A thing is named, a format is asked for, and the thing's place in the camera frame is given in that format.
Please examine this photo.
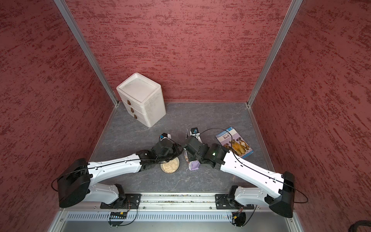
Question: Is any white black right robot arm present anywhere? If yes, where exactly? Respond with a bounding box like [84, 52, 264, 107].
[183, 136, 296, 218]

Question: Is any green patterned breakfast bowl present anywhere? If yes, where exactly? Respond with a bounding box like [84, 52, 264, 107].
[160, 157, 180, 174]

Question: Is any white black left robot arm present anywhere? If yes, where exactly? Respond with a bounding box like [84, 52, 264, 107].
[56, 138, 183, 208]

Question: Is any aluminium corner post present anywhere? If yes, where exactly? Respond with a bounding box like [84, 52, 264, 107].
[54, 0, 119, 107]
[247, 0, 303, 108]

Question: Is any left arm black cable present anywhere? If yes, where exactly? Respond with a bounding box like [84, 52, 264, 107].
[51, 137, 174, 192]

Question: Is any black cable bottom right corner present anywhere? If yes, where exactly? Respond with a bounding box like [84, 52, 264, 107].
[348, 220, 371, 232]

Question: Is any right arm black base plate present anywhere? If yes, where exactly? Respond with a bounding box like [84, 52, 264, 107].
[215, 194, 255, 210]

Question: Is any white three-drawer storage box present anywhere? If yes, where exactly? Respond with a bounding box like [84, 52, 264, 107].
[117, 72, 166, 128]

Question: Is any right aluminium corner post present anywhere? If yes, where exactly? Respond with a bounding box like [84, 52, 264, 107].
[247, 0, 303, 108]

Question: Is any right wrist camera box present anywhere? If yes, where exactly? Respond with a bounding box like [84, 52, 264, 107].
[190, 127, 202, 142]

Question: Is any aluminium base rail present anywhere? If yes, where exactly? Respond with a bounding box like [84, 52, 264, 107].
[49, 188, 302, 232]

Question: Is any purple oats bag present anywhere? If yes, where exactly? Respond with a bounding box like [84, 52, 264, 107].
[183, 129, 201, 172]

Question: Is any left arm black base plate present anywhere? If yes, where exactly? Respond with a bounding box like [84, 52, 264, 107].
[100, 193, 142, 210]

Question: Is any Why Do Dogs Bark book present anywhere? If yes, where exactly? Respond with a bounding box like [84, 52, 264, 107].
[215, 127, 253, 159]

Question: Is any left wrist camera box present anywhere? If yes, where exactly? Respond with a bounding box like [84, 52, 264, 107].
[159, 133, 171, 141]

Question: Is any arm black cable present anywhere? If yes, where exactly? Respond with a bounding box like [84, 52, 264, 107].
[198, 128, 309, 204]
[51, 137, 174, 192]

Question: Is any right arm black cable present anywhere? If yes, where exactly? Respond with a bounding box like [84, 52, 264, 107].
[198, 128, 309, 204]

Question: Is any left aluminium corner post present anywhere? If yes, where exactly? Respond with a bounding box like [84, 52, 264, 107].
[54, 0, 119, 107]

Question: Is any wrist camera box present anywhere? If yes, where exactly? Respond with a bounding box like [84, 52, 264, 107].
[159, 133, 171, 141]
[190, 127, 202, 142]

